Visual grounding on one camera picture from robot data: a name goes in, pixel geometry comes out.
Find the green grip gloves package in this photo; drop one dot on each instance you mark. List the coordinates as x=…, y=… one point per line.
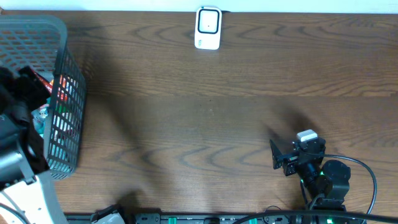
x=39, y=116

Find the red coffee stick sachet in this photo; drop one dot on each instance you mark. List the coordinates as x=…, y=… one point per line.
x=47, y=84

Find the white barcode scanner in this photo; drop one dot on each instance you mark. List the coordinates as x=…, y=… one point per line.
x=208, y=28

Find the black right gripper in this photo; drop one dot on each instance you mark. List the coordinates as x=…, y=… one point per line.
x=290, y=160

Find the orange snack box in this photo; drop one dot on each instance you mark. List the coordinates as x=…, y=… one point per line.
x=66, y=89

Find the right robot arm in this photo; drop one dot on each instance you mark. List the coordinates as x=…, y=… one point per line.
x=326, y=182

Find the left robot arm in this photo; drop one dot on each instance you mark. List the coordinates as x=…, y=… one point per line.
x=27, y=187

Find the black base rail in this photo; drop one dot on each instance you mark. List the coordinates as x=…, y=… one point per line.
x=175, y=218

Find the grey plastic mesh basket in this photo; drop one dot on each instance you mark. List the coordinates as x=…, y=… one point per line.
x=40, y=43

